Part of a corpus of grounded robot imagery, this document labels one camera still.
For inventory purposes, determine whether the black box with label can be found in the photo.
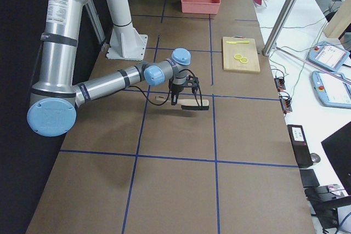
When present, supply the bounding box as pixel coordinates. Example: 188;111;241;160
287;124;313;168

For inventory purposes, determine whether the orange connector box far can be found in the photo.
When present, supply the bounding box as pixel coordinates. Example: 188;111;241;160
274;77;286;92

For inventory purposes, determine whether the lemon slice far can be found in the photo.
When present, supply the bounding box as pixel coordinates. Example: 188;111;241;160
234;54;242;60

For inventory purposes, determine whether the lemon slice near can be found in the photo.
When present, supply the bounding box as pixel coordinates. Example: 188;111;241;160
239;57;248;64

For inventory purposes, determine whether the near teach pendant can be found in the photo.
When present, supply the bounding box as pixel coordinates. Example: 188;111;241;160
311;71;350;109

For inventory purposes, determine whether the orange connector box near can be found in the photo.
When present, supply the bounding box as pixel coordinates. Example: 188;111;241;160
279;95;292;114

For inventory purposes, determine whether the orange connector box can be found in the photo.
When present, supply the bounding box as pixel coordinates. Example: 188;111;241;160
274;77;286;92
279;95;292;114

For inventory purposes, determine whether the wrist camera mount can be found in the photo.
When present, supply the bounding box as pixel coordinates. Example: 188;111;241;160
184;75;199;94

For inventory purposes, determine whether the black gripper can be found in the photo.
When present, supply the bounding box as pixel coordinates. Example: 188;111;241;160
168;79;186;105

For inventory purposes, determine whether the lemon slice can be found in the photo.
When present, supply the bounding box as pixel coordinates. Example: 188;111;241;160
239;57;248;64
234;54;242;60

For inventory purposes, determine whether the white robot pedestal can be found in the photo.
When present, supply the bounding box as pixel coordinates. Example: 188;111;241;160
106;0;148;61

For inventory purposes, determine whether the black monitor corner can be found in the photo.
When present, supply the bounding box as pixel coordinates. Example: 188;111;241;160
321;125;350;195

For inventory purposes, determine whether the wooden cutting board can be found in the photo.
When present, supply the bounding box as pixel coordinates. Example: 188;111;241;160
222;37;261;73

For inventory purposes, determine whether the beige hand brush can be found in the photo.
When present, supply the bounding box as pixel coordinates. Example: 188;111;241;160
155;95;210;111

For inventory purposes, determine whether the aluminium frame post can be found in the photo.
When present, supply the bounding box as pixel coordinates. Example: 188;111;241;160
262;0;296;56

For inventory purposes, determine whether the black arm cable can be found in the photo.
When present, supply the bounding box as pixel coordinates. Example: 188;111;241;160
128;69;204;109

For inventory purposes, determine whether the pink plastic bin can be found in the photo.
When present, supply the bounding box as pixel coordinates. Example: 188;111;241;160
180;0;221;15

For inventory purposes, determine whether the teach pendant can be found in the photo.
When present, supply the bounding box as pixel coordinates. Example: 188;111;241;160
311;71;350;109
307;41;350;72

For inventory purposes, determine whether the yellow plastic knife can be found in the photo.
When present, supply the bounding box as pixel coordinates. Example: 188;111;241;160
225;41;250;44

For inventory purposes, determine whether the far teach pendant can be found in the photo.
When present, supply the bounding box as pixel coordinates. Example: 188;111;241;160
307;41;350;72

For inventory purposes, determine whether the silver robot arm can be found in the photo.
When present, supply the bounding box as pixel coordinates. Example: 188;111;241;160
27;0;191;137

